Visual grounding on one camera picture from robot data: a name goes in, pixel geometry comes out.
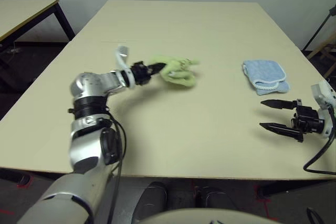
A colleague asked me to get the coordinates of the green towel with white trim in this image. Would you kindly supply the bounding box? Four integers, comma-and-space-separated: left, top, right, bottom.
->
148, 55, 202, 90

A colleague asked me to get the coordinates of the folded blue towel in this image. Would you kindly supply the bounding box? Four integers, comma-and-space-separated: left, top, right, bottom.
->
241, 59, 291, 96

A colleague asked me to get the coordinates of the beige robot torso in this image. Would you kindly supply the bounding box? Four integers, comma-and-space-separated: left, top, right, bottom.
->
131, 207, 279, 224

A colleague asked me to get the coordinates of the beige side table black frame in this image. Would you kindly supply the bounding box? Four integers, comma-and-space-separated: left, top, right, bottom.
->
0, 0, 76, 86

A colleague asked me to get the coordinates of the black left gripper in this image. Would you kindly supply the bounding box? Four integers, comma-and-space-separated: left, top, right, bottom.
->
130, 61, 166, 86

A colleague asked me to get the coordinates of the dark robot right foot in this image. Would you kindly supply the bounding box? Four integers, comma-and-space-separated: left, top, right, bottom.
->
195, 186, 238, 211

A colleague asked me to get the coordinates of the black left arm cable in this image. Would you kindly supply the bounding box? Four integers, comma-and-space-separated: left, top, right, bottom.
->
106, 111, 127, 224

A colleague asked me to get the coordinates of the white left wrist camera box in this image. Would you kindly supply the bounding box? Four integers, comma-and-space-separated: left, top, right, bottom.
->
114, 45, 137, 88

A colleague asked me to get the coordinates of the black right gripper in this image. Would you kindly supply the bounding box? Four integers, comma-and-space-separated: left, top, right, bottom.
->
259, 99, 325, 143

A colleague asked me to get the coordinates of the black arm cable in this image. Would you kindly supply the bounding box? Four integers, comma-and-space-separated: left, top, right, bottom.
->
303, 108, 336, 224
106, 111, 127, 224

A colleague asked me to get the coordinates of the black tripod stand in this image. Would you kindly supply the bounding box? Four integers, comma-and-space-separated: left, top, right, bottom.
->
301, 5, 336, 51

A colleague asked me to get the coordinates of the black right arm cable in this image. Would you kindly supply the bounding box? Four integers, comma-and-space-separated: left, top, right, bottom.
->
303, 108, 336, 224

